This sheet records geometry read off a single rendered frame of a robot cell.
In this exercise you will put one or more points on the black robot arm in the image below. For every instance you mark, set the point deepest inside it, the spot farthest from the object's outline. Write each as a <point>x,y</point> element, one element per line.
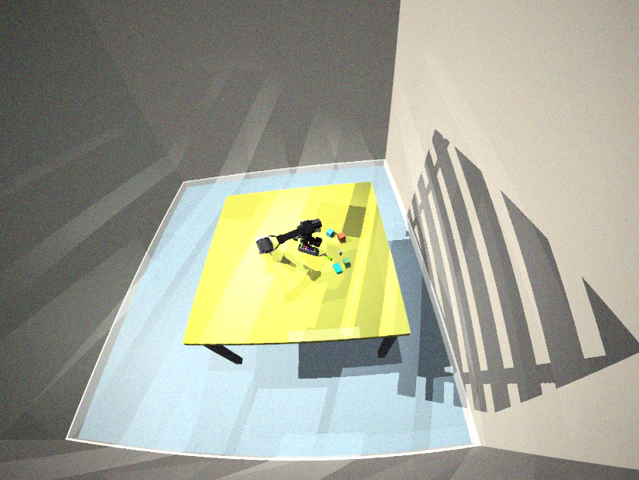
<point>306,228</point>

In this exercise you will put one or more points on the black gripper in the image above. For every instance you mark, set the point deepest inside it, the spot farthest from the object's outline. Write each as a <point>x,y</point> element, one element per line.
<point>304,239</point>

